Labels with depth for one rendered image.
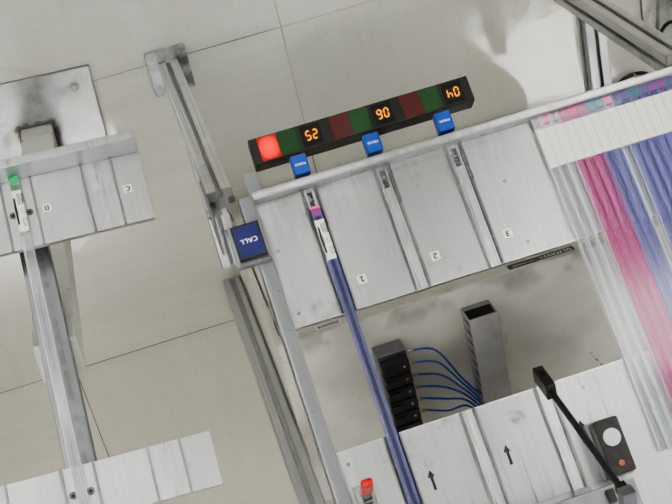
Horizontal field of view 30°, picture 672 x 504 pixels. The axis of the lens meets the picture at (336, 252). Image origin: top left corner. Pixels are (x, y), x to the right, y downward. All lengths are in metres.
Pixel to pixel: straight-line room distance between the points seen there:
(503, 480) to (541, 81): 1.16
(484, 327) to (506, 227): 0.30
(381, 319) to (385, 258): 0.29
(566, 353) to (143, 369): 0.97
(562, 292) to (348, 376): 0.39
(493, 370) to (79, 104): 0.94
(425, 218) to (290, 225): 0.19
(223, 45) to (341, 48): 0.24
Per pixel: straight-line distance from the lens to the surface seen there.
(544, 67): 2.67
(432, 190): 1.81
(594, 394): 1.78
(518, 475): 1.75
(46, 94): 2.46
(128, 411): 2.80
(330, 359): 2.07
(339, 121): 1.85
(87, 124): 2.48
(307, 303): 1.76
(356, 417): 2.14
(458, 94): 1.88
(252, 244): 1.73
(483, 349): 2.09
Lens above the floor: 2.33
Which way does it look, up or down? 60 degrees down
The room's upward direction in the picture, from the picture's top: 151 degrees clockwise
